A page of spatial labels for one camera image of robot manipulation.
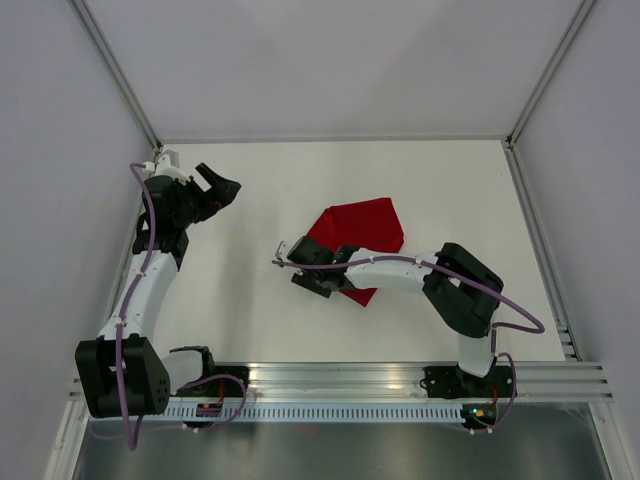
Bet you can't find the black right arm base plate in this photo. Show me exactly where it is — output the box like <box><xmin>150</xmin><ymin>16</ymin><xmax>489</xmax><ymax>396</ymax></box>
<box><xmin>419</xmin><ymin>365</ymin><xmax>515</xmax><ymax>400</ymax></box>

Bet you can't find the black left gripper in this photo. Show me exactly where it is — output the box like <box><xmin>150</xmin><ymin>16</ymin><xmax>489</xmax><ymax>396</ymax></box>
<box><xmin>173</xmin><ymin>164</ymin><xmax>240</xmax><ymax>228</ymax></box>

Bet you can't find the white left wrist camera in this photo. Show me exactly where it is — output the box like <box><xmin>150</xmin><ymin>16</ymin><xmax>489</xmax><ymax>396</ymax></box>
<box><xmin>142</xmin><ymin>150</ymin><xmax>191</xmax><ymax>184</ymax></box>

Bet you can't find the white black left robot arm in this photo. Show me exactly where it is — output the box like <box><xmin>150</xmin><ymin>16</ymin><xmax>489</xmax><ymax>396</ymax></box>
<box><xmin>75</xmin><ymin>161</ymin><xmax>241</xmax><ymax>418</ymax></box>

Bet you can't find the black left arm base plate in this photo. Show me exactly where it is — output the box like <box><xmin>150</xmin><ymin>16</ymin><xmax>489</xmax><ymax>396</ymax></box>
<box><xmin>176</xmin><ymin>365</ymin><xmax>250</xmax><ymax>400</ymax></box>

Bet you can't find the white slotted cable duct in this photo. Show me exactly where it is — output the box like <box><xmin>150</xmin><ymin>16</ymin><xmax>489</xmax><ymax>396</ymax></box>
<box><xmin>150</xmin><ymin>401</ymin><xmax>464</xmax><ymax>424</ymax></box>

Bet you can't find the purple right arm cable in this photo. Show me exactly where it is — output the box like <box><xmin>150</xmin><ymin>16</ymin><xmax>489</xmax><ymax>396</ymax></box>
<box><xmin>271</xmin><ymin>241</ymin><xmax>545</xmax><ymax>435</ymax></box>

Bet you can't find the red cloth napkin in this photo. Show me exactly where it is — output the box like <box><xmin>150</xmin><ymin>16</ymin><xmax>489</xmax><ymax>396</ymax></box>
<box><xmin>304</xmin><ymin>197</ymin><xmax>404</xmax><ymax>308</ymax></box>

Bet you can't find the aluminium enclosure frame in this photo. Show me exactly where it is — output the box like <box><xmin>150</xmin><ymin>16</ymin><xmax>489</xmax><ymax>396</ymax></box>
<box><xmin>42</xmin><ymin>0</ymin><xmax>640</xmax><ymax>480</ymax></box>

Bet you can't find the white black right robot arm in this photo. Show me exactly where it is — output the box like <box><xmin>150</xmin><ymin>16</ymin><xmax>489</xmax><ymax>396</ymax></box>
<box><xmin>286</xmin><ymin>236</ymin><xmax>504</xmax><ymax>395</ymax></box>

